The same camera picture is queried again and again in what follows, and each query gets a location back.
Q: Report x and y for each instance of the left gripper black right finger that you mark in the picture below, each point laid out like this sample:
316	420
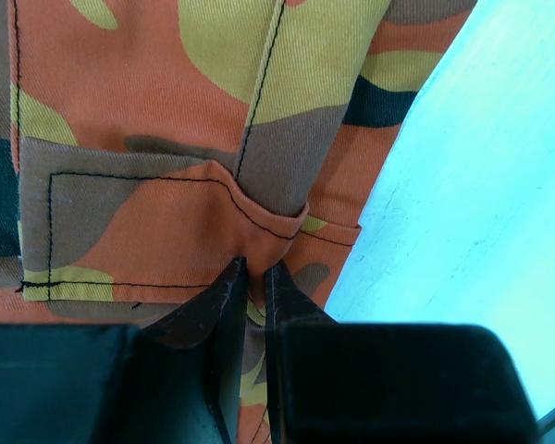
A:
332	382

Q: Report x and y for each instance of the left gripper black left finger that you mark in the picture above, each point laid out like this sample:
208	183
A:
175	381

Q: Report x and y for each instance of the orange camouflage trousers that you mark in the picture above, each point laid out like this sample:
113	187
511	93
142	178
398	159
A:
144	144

